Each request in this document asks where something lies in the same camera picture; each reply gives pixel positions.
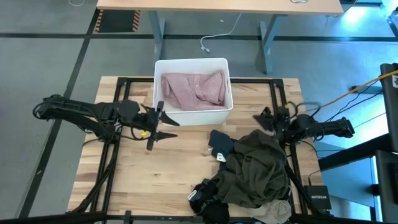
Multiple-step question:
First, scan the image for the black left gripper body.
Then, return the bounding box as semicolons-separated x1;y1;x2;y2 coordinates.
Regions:
136;100;165;152

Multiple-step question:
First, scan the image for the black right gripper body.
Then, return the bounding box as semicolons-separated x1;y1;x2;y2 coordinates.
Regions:
271;104;296;142

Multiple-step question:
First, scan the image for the black garment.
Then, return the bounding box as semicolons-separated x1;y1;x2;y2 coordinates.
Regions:
187;178;231;224

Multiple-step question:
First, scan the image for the white plastic bin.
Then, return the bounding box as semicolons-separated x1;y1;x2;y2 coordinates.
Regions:
152;57;234;127

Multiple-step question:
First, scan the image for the pink shirt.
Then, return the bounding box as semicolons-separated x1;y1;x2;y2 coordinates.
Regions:
160;70;226;112

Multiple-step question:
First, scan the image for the olive green garment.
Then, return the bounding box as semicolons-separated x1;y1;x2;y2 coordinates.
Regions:
211;129;292;209

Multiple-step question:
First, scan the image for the navy blue garment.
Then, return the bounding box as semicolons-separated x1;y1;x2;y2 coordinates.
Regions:
207;129;239;172

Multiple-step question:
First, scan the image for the black metal beam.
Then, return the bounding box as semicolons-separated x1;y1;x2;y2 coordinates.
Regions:
317;133;391;172

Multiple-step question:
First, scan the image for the beige garment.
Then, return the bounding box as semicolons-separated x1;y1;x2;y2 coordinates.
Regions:
247;198;293;224

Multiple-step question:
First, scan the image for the black hazard-striped floor mat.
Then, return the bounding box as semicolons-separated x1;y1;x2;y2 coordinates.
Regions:
94;9;142;34

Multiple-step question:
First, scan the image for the black equipment cabinet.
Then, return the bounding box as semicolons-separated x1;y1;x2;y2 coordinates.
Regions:
374;62;398;223

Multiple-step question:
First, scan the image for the light wooden desk top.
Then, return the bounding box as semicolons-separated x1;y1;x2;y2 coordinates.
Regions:
96;0;345;16

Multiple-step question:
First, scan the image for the black metal table frame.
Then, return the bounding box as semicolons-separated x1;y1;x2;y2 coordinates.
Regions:
67;77;315;224

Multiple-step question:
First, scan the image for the black floor cable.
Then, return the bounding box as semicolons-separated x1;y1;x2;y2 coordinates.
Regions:
324;79;386;124

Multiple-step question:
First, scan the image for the white floor cable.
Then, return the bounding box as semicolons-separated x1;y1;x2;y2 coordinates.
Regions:
200;12;243;54

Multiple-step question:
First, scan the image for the black cable bundle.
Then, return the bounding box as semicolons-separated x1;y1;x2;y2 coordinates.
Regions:
72;133;123;214

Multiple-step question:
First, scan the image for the black Netgear network switch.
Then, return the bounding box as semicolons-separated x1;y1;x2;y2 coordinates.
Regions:
303;185;333;210

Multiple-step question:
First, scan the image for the yellow cable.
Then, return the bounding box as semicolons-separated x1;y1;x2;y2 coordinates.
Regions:
310;69;398;111

